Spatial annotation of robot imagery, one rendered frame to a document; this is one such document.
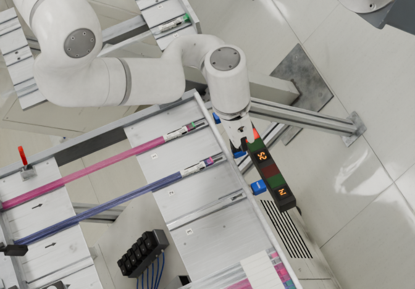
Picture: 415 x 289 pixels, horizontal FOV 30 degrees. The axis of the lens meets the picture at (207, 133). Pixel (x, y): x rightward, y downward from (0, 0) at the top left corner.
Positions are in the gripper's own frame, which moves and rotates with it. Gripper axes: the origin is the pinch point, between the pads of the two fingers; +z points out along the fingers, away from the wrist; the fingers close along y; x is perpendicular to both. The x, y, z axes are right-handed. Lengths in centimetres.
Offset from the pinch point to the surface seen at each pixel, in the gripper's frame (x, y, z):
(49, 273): 50, -10, 3
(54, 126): 43, 96, 92
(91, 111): 28, 96, 92
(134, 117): 19.0, 19.8, 2.0
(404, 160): -51, 3, 50
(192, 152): 10.0, 4.5, 3.2
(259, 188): 0.1, -12.0, 2.0
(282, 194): -4.3, -14.6, 4.1
